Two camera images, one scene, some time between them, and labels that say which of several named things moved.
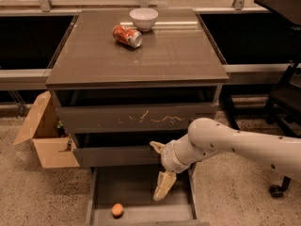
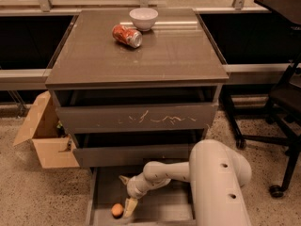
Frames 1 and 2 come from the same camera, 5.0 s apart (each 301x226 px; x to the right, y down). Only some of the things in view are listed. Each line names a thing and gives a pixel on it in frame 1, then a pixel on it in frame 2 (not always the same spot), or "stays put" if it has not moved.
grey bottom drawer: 124,196 stays put
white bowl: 144,18 stays put
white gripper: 168,157 to 134,186
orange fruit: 118,210 stays put
